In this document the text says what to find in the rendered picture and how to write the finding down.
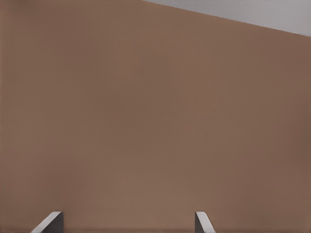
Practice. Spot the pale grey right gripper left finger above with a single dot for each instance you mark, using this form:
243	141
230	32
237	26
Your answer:
52	223

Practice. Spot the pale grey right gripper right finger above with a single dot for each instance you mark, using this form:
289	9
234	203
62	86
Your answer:
202	224

